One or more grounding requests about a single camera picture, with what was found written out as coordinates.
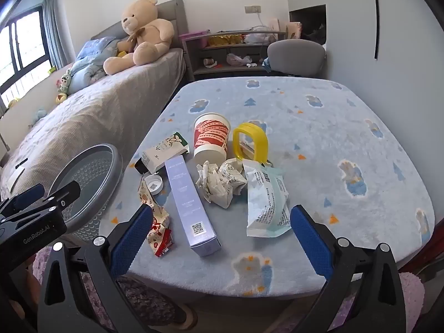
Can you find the blue cloth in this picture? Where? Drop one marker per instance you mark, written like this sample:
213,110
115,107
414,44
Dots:
267,64

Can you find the white green carton box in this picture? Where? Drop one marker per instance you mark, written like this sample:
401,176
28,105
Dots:
163,152

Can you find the blue printed pillow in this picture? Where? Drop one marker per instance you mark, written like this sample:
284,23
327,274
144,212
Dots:
99,47

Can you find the white round bottle cap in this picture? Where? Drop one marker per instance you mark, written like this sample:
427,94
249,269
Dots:
153,184

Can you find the beige wall socket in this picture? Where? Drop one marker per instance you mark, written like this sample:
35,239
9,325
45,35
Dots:
252,8

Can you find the white teal plastic pouch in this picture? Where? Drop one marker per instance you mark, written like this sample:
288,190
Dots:
265,201

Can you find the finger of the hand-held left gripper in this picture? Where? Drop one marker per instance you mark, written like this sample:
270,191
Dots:
26,196
67,190

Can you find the green plush doll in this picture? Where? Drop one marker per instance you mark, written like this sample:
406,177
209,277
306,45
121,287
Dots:
65,81

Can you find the blue grey curtain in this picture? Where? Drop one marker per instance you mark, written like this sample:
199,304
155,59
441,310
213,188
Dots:
57,27

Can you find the black framed window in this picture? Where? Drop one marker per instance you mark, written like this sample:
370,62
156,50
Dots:
20,52

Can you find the grey bed headboard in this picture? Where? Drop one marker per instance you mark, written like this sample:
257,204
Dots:
178,17

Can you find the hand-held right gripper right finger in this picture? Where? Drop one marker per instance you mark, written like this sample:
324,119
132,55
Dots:
312,242

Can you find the grey round back chair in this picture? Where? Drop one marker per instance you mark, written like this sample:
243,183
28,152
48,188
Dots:
295,55

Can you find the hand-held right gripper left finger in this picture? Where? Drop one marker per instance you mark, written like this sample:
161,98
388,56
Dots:
131,239

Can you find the yellow toy on windowsill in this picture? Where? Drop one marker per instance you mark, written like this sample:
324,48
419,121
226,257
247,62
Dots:
12,103

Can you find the folded light blue quilt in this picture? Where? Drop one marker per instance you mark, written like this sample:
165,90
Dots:
85,73

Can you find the lined paper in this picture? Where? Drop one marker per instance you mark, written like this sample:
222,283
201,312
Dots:
218,184

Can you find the red cream snack wrapper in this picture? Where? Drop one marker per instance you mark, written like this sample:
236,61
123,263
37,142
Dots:
156,225

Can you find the white paper sheet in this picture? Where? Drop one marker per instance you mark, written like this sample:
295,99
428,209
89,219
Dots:
14,179

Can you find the pale purple long box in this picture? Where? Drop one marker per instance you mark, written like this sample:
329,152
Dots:
189,201

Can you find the pink fuzzy cloth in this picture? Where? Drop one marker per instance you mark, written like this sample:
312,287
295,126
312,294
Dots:
412,298

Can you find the pink plastic box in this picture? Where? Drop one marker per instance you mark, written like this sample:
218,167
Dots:
194,38

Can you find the small blue plush toy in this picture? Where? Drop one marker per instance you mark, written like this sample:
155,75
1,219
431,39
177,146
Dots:
40,116

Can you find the pink white plastic bag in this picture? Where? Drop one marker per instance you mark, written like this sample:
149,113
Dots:
237,59

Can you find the grey shelf desk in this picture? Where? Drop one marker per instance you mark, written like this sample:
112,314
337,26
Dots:
222,71

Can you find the red white paper cup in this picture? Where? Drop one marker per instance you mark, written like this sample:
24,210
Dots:
210,138

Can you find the grey perforated plastic basket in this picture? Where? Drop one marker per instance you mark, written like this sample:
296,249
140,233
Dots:
86,180

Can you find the yellow red plush toy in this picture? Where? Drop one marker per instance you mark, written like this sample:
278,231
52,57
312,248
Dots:
61,98

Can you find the clear plastic bag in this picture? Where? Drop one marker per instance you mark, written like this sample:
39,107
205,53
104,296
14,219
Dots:
260,38

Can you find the large beige teddy bear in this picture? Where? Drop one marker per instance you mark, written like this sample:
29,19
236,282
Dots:
149,31

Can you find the yellow rimmed clear lid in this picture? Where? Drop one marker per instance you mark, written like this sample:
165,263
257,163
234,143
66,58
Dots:
237,145

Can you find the pink gift boxes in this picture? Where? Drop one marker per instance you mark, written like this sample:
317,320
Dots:
291,29

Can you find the black pen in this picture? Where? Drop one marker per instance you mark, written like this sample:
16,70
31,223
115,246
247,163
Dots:
21,162

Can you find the bed with grey checked sheet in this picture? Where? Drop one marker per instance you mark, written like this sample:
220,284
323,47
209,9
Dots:
104,111

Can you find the gold foil packets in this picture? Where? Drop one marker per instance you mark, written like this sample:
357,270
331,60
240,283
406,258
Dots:
225,40

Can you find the small lying paper cup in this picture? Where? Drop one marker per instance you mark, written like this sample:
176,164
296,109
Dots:
210,63

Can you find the purple fluffy rug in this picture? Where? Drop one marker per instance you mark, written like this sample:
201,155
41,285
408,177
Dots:
145,301

